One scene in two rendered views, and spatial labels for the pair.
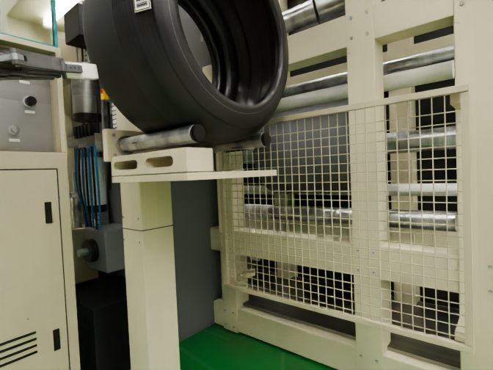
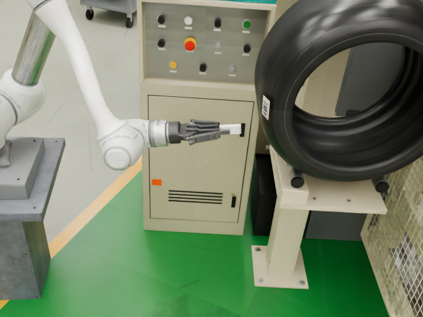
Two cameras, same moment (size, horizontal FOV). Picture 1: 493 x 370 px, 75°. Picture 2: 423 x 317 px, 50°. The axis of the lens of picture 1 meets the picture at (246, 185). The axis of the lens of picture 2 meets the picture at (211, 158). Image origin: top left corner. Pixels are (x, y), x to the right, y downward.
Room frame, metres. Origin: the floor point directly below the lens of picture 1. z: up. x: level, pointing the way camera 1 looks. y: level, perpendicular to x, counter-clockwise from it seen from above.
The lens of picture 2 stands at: (-0.22, -0.57, 1.81)
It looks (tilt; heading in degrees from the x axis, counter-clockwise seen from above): 36 degrees down; 48
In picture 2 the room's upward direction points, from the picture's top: 5 degrees clockwise
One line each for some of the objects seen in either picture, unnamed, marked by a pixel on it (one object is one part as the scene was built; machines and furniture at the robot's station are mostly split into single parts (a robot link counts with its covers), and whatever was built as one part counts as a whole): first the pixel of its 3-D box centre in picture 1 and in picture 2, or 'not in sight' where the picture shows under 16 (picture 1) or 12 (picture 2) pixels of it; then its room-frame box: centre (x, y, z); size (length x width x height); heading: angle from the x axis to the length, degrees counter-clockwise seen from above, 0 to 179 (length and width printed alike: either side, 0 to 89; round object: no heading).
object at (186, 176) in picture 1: (196, 175); (323, 176); (1.00, 0.16, 0.80); 0.37 x 0.36 x 0.02; 140
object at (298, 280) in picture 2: not in sight; (279, 265); (1.15, 0.36, 0.01); 0.27 x 0.27 x 0.02; 50
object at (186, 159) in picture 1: (157, 163); (287, 166); (0.89, 0.25, 0.83); 0.36 x 0.09 x 0.06; 50
